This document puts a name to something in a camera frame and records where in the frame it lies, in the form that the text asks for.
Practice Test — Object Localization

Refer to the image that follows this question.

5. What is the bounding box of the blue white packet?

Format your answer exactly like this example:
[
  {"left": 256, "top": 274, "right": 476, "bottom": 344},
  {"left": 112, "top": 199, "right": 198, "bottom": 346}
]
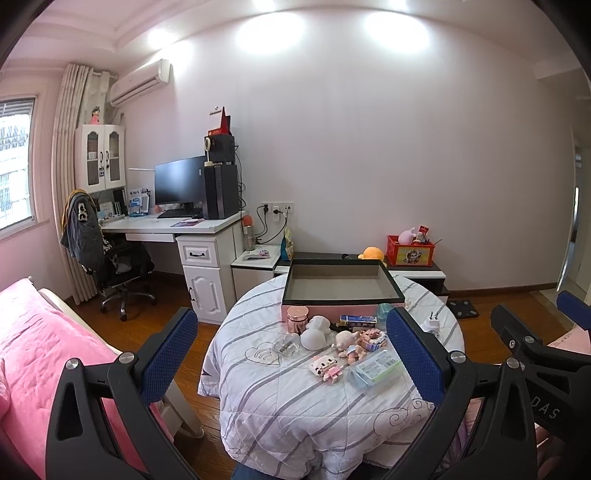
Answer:
[{"left": 127, "top": 187, "right": 151, "bottom": 217}]

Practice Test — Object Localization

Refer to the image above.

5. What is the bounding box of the window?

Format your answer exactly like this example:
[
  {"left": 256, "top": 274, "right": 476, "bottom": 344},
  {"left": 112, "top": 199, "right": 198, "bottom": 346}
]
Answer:
[{"left": 0, "top": 95, "right": 40, "bottom": 232}]

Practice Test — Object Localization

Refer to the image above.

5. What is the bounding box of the pink block house toy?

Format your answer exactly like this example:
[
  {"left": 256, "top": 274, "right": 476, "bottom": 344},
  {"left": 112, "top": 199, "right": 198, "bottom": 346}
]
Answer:
[{"left": 355, "top": 329, "right": 389, "bottom": 356}]

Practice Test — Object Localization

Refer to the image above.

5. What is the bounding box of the white desk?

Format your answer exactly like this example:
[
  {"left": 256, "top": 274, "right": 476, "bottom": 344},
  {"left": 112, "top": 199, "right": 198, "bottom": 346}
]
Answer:
[{"left": 99, "top": 210, "right": 247, "bottom": 324}]

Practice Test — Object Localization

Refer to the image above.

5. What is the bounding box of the white air conditioner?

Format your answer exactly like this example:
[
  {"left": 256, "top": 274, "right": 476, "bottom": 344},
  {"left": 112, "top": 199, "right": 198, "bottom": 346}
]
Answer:
[{"left": 108, "top": 58, "right": 172, "bottom": 106}]

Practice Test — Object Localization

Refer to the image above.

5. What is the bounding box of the white round dome ornament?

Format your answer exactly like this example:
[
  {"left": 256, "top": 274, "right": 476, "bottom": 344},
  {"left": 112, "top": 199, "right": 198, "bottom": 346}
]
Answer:
[{"left": 300, "top": 329, "right": 328, "bottom": 354}]

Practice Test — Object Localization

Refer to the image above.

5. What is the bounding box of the red plastic crate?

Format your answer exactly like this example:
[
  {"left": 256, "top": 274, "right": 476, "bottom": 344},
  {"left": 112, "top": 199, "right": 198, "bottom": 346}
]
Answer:
[{"left": 386, "top": 234, "right": 437, "bottom": 267}]

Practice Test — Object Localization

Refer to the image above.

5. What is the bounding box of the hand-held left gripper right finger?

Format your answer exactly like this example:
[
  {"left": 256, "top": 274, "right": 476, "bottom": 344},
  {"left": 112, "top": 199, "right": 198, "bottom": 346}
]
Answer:
[{"left": 385, "top": 307, "right": 539, "bottom": 480}]

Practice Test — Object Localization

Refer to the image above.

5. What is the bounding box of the pink bed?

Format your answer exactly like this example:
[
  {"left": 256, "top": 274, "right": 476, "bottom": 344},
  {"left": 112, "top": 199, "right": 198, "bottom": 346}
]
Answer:
[{"left": 0, "top": 277, "right": 176, "bottom": 480}]

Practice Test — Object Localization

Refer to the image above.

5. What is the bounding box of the beige curtain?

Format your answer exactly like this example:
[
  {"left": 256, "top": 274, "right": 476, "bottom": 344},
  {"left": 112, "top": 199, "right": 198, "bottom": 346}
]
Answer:
[{"left": 52, "top": 62, "right": 114, "bottom": 303}]

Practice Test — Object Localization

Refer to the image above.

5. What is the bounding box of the white bed frame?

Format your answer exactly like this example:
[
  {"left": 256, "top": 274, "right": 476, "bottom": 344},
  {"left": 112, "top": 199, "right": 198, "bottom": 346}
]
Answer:
[{"left": 28, "top": 276, "right": 206, "bottom": 439}]

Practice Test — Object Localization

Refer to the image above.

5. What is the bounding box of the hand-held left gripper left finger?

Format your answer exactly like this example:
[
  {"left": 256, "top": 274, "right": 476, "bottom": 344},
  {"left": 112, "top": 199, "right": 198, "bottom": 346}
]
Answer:
[{"left": 46, "top": 307, "right": 204, "bottom": 480}]

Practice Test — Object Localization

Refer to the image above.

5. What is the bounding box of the red folded card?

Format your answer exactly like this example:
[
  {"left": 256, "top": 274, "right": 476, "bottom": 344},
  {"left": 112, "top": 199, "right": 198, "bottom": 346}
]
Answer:
[{"left": 207, "top": 106, "right": 233, "bottom": 137}]

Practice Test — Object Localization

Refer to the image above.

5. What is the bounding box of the pink white block toy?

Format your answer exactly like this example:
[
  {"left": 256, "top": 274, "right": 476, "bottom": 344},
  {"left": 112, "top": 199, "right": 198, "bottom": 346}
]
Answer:
[{"left": 309, "top": 356, "right": 345, "bottom": 383}]

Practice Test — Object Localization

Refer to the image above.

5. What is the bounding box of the grey jacket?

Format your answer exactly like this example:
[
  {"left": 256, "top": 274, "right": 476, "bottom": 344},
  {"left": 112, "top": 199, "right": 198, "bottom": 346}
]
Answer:
[{"left": 60, "top": 189, "right": 107, "bottom": 273}]

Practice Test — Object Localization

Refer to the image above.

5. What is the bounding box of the silver door handle bar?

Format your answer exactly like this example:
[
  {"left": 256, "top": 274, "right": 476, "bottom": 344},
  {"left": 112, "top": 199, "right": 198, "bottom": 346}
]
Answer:
[{"left": 556, "top": 185, "right": 580, "bottom": 296}]

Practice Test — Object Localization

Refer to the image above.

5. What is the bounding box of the pink printed cloth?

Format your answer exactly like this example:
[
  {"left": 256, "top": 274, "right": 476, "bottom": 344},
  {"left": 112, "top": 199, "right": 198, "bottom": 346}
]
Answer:
[{"left": 538, "top": 323, "right": 591, "bottom": 357}]

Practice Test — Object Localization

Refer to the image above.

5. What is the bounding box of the black computer monitor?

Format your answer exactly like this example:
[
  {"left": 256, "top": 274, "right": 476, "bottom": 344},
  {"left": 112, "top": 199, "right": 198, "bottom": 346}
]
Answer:
[{"left": 154, "top": 155, "right": 207, "bottom": 214}]

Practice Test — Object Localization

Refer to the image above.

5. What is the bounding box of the black computer tower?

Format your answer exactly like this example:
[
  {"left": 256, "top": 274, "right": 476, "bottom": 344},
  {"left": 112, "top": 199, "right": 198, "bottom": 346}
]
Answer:
[{"left": 202, "top": 164, "right": 241, "bottom": 220}]

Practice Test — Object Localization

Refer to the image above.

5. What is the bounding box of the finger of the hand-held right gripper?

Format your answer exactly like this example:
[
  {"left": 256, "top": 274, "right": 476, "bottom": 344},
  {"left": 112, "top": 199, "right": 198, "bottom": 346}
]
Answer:
[
  {"left": 490, "top": 304, "right": 568, "bottom": 370},
  {"left": 556, "top": 290, "right": 591, "bottom": 331}
]

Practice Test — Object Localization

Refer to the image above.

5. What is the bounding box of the white hutch cabinet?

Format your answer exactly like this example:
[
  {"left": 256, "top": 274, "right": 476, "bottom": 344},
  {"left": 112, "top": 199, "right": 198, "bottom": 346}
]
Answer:
[{"left": 74, "top": 124, "right": 127, "bottom": 195}]

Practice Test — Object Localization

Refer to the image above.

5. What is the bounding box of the black office chair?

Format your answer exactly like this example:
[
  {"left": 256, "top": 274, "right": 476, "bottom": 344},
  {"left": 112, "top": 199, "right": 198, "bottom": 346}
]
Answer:
[{"left": 65, "top": 189, "right": 158, "bottom": 321}]

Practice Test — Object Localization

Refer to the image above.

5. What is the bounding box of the round table, striped cloth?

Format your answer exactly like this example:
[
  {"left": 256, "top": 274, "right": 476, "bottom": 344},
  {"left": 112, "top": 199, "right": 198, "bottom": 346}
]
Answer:
[{"left": 198, "top": 274, "right": 467, "bottom": 472}]

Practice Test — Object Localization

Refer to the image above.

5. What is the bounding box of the black bathroom scale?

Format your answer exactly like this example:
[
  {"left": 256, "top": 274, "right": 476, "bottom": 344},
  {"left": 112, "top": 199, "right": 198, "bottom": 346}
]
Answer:
[{"left": 449, "top": 298, "right": 481, "bottom": 319}]

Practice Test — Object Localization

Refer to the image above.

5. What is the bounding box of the pink storage box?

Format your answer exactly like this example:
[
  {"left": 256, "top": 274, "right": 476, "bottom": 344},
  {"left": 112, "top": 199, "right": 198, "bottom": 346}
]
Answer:
[{"left": 281, "top": 258, "right": 407, "bottom": 324}]

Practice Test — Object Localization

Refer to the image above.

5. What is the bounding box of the clear glass dish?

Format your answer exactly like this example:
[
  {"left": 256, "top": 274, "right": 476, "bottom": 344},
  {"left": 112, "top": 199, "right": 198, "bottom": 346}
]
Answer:
[{"left": 273, "top": 336, "right": 301, "bottom": 357}]

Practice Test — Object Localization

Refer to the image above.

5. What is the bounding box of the black speaker box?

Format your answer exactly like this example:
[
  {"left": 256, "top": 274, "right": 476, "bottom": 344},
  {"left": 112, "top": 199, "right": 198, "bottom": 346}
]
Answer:
[{"left": 204, "top": 134, "right": 236, "bottom": 164}]

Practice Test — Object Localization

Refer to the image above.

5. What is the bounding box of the rose gold lidded jar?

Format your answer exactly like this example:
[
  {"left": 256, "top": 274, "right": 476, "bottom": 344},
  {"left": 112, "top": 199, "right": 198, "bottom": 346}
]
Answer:
[{"left": 286, "top": 305, "right": 310, "bottom": 334}]

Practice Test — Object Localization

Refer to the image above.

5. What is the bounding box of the black cable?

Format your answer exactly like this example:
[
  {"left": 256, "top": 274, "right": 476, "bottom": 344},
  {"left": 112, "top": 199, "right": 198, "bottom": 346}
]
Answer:
[{"left": 238, "top": 205, "right": 280, "bottom": 245}]

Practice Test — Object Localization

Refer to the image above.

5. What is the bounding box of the teal clear plastic cup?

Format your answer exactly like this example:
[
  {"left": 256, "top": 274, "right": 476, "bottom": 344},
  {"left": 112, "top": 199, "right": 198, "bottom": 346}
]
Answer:
[{"left": 375, "top": 303, "right": 402, "bottom": 330}]

